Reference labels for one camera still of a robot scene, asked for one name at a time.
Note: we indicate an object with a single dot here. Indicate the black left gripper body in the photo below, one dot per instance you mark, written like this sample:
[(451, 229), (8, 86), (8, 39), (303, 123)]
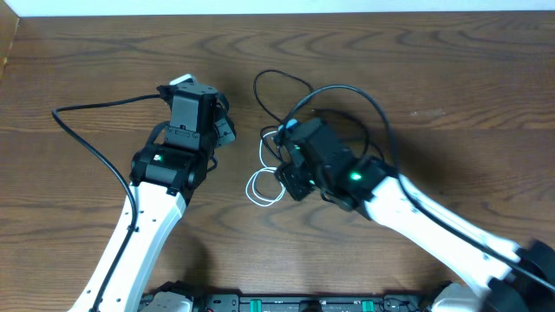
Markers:
[(187, 90)]

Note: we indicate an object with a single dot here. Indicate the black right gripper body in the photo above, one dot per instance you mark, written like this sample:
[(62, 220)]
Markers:
[(293, 157)]

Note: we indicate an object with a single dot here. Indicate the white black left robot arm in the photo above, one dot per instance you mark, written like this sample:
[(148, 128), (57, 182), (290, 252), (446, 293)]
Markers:
[(178, 155)]

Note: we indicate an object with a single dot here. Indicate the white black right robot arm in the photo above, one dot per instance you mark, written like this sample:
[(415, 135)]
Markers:
[(497, 273)]

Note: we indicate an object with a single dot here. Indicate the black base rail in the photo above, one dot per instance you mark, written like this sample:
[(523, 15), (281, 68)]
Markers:
[(166, 301)]

